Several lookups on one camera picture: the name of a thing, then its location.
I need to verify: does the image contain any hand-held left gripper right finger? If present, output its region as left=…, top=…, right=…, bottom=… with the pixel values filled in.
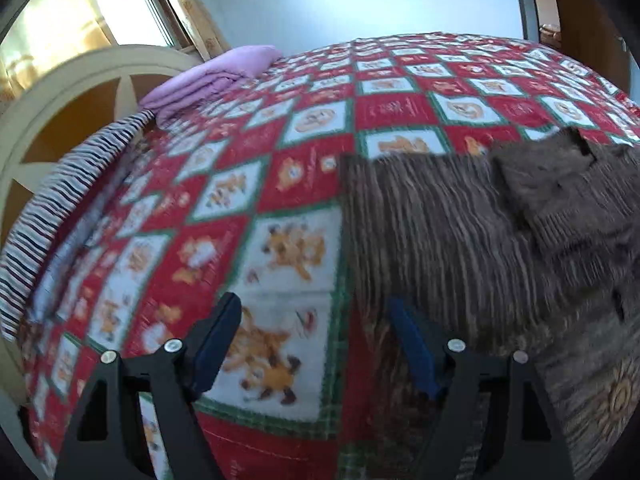
left=388, top=296, right=576, bottom=480

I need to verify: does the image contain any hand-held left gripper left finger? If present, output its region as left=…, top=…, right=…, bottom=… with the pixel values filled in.
left=54, top=291, right=243, bottom=480

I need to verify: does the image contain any brown knitted sweater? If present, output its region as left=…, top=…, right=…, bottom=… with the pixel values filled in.
left=340, top=127, right=640, bottom=480

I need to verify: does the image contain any red checkered bear-print blanket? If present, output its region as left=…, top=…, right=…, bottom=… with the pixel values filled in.
left=15, top=31, right=640, bottom=480

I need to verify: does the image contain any striped pillow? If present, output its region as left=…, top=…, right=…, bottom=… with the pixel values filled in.
left=0, top=110, right=157, bottom=343

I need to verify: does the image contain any folded pink quilt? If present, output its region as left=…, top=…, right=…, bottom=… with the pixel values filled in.
left=139, top=45, right=283, bottom=126

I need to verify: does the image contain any cream round headboard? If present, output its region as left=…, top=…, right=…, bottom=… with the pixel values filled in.
left=0, top=44, right=203, bottom=406

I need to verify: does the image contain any window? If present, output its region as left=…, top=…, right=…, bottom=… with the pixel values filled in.
left=82, top=0, right=193, bottom=53

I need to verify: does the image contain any yellow curtain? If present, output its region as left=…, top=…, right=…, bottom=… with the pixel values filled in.
left=0, top=0, right=231, bottom=103

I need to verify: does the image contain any dark wooden door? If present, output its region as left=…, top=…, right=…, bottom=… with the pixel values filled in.
left=510, top=0, right=636, bottom=96

